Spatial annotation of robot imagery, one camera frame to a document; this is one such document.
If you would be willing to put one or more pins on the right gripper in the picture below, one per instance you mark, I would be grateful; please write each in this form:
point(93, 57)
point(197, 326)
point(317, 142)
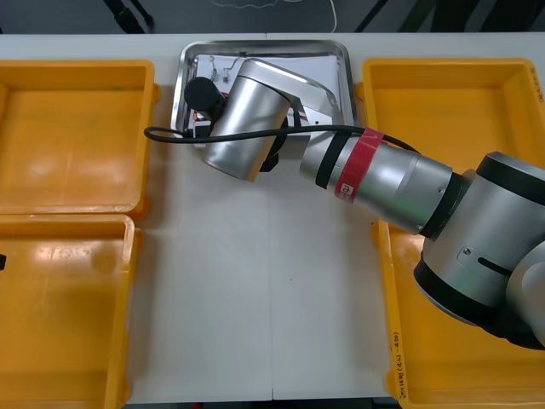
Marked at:
point(214, 115)

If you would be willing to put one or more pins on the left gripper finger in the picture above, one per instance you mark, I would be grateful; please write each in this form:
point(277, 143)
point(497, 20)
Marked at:
point(2, 262)

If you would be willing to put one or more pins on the short harness with white connector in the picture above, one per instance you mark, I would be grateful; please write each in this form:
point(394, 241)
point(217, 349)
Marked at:
point(230, 67)

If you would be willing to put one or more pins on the steel tray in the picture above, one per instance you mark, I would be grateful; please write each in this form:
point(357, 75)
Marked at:
point(264, 46)

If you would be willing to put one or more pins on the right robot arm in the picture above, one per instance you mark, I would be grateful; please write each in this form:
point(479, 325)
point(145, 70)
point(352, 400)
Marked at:
point(383, 170)

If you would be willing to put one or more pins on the yellow-orange plastic bin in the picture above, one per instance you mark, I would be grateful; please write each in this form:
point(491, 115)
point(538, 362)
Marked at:
point(447, 106)
point(447, 362)
point(64, 319)
point(76, 149)

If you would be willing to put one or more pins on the white sheet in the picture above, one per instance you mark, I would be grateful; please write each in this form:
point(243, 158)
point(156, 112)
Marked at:
point(306, 66)

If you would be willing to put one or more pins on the black stand leg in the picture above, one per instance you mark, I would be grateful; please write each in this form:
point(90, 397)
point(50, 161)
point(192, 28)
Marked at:
point(370, 15)
point(127, 15)

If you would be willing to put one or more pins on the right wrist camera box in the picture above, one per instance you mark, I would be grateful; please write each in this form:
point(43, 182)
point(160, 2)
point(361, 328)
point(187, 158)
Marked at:
point(201, 130)

